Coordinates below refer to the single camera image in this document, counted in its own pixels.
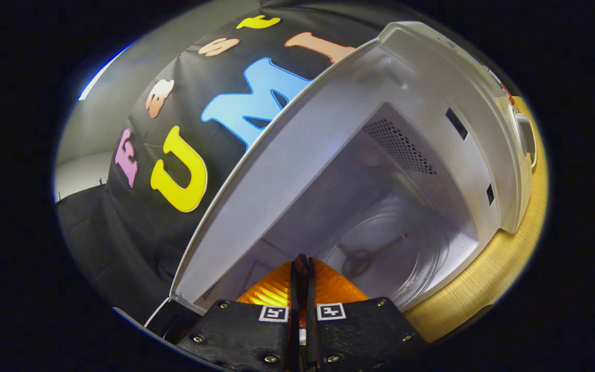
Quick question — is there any glass turntable plate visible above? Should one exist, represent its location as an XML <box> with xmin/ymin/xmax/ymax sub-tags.
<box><xmin>323</xmin><ymin>194</ymin><xmax>456</xmax><ymax>311</ymax></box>

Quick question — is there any white toaster oven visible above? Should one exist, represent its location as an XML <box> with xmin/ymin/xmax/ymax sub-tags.
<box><xmin>145</xmin><ymin>21</ymin><xmax>534</xmax><ymax>344</ymax></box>

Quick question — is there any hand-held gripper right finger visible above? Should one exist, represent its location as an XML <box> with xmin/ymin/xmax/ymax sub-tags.
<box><xmin>305</xmin><ymin>256</ymin><xmax>430</xmax><ymax>372</ymax></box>

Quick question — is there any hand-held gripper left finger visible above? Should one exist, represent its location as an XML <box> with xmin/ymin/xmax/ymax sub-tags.
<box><xmin>176</xmin><ymin>254</ymin><xmax>301</xmax><ymax>372</ymax></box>

